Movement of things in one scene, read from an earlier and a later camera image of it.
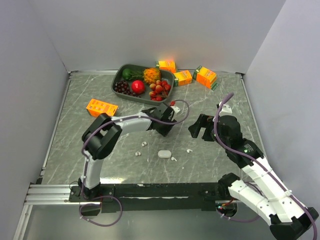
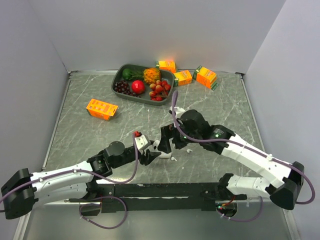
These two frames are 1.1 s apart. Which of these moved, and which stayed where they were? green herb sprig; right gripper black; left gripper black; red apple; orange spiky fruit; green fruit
Moved: right gripper black; left gripper black
Stayed: green herb sprig; green fruit; red apple; orange spiky fruit
